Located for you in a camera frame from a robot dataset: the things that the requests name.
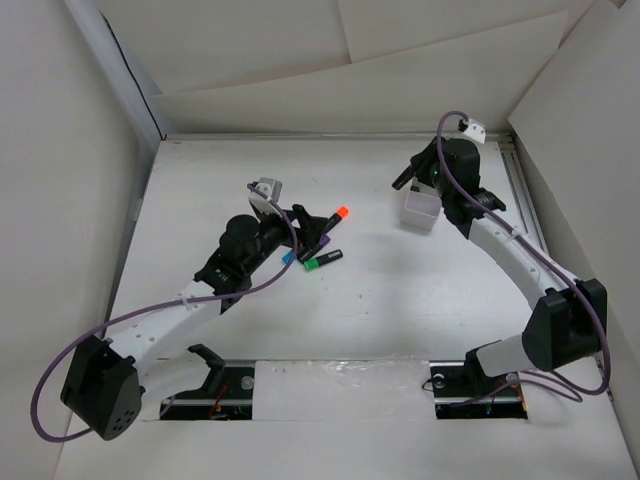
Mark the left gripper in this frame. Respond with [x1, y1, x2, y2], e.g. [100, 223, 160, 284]
[244, 203, 326, 275]

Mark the orange highlighter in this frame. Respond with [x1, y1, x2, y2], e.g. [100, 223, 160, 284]
[323, 206, 349, 235]

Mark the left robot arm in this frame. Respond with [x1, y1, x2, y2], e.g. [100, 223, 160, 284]
[61, 200, 331, 441]

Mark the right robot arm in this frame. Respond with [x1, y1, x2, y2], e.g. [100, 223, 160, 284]
[392, 136, 611, 402]

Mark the purple highlighter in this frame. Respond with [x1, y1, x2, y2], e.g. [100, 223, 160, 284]
[298, 235, 330, 263]

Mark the white divided container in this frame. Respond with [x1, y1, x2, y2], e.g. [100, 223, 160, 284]
[399, 179, 442, 233]

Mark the blue highlighter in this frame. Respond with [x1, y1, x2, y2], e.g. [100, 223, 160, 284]
[282, 251, 294, 264]

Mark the green highlighter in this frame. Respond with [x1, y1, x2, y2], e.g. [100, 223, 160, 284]
[304, 250, 343, 272]

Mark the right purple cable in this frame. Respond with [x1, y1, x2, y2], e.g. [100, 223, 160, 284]
[437, 110, 614, 409]

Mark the purple cable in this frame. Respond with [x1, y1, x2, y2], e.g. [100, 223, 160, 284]
[437, 110, 614, 409]
[29, 182, 299, 444]

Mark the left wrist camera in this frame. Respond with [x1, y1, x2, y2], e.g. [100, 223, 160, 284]
[248, 177, 282, 214]

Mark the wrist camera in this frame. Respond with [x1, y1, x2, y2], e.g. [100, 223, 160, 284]
[248, 177, 282, 214]
[458, 118, 486, 144]

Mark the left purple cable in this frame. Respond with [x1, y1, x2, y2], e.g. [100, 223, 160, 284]
[29, 182, 299, 444]

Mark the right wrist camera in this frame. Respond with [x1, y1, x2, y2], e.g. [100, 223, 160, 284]
[458, 118, 486, 144]

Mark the aluminium table rail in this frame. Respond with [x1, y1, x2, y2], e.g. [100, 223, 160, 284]
[497, 132, 584, 301]

